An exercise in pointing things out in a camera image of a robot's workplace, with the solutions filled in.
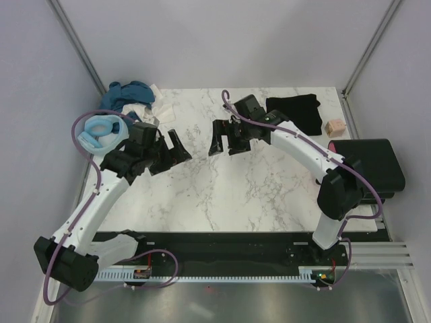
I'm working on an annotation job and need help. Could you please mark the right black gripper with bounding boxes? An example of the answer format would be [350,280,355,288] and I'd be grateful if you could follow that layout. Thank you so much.
[209,119,253,156]

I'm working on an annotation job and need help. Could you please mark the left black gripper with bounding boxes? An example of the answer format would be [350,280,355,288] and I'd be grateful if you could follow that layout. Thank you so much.
[143,130,191,176]

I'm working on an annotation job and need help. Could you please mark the blue t shirt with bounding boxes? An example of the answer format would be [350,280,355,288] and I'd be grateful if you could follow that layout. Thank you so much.
[99,81,156,112]

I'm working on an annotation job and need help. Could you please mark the black pink drawer organizer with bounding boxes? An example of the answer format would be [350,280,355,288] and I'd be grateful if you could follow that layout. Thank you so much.
[328,139,405,201]

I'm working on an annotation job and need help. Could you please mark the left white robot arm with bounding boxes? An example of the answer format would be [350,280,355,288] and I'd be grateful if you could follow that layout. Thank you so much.
[34,123,192,291]

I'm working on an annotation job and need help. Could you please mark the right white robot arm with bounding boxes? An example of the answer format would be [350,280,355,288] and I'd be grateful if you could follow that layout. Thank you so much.
[208,110,364,265]

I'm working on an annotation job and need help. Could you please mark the white t shirt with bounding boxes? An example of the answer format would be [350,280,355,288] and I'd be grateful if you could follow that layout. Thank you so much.
[122,84,176,126]

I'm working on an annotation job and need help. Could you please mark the folded black t shirt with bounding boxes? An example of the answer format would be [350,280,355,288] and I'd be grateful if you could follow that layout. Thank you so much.
[265,94,323,136]

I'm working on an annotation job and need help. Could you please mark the small pink cube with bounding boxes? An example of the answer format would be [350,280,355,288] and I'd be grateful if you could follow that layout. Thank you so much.
[325,118,346,138]

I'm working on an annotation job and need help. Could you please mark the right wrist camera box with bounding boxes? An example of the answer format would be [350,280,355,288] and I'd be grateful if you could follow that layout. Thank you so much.
[234,94,266,121]

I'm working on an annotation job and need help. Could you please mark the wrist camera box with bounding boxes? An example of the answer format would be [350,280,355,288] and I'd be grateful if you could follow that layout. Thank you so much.
[234,94,266,121]
[129,122,158,147]

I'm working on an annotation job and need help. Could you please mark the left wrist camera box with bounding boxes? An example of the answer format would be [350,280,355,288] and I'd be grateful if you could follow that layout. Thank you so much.
[129,122,158,147]

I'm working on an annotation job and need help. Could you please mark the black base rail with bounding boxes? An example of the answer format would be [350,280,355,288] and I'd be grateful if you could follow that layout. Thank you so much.
[92,231,347,279]

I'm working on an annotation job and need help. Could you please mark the white cable duct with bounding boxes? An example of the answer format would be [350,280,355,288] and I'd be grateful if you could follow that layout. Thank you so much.
[94,266,335,283]

